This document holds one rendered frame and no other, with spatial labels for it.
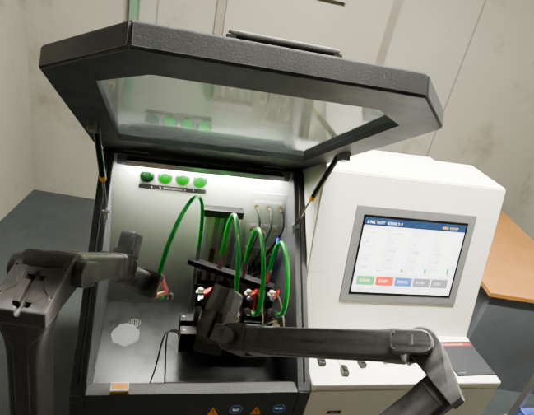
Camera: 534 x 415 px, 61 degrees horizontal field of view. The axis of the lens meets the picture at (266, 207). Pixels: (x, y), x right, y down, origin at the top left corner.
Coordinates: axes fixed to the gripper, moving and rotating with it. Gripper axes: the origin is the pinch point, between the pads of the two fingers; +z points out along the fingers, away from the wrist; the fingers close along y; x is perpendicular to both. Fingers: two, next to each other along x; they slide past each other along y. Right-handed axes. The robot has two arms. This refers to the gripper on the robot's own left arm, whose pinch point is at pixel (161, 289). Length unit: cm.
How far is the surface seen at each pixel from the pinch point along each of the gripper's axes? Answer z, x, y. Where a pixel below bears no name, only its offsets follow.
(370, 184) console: 30, -55, -40
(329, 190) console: 24, -48, -29
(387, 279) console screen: 55, -31, -48
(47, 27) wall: 66, -158, 246
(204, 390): 21.5, 22.4, -12.3
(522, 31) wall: 205, -280, -67
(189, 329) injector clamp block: 27.4, 8.0, 4.0
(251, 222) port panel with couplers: 38, -36, 2
